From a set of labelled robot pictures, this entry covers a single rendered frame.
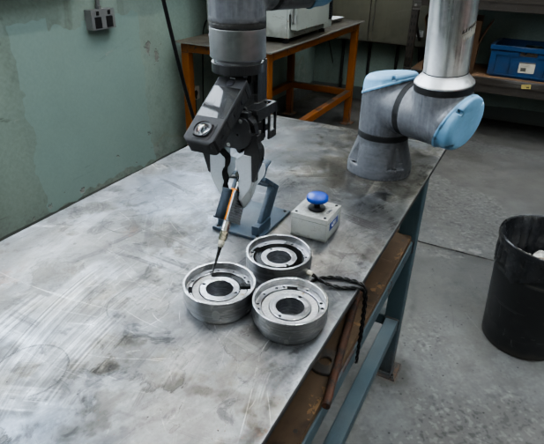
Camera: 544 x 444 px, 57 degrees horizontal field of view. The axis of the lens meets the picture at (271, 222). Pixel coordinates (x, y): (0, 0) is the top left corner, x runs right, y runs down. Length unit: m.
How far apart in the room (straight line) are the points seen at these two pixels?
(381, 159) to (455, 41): 0.30
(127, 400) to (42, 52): 2.00
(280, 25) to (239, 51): 2.27
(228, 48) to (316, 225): 0.37
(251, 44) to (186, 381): 0.43
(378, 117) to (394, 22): 3.38
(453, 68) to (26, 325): 0.84
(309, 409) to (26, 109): 1.88
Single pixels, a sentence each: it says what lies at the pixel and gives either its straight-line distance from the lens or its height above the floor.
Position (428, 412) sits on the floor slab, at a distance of 1.73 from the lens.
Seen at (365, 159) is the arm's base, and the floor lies 0.84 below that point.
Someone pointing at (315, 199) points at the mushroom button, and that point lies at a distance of 0.89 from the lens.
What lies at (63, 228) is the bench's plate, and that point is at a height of 0.80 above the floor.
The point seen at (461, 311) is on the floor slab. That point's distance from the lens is 2.16.
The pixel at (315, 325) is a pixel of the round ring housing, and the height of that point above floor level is 0.83.
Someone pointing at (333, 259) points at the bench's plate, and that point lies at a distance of 0.86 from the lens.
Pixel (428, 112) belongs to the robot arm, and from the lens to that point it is 1.05.
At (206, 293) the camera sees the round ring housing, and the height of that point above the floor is 0.83.
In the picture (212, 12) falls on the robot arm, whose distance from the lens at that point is 0.68.
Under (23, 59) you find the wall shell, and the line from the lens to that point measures 2.41.
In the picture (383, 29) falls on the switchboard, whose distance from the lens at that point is 4.51.
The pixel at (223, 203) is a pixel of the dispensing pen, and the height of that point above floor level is 0.93.
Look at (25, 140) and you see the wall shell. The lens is 2.45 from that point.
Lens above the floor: 1.27
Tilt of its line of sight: 29 degrees down
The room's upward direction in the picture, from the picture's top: 1 degrees clockwise
